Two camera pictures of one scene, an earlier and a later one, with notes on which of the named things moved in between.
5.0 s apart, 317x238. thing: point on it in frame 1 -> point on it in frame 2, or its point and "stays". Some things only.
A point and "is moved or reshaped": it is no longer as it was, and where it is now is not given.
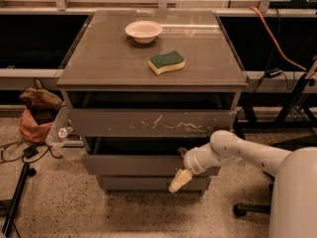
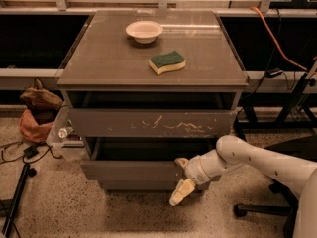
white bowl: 143,31 stays
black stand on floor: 8,207 stays
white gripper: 190,163 -> 192,173
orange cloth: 30,128 stays
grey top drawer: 150,122 stays
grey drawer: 126,156 is moved or reshaped
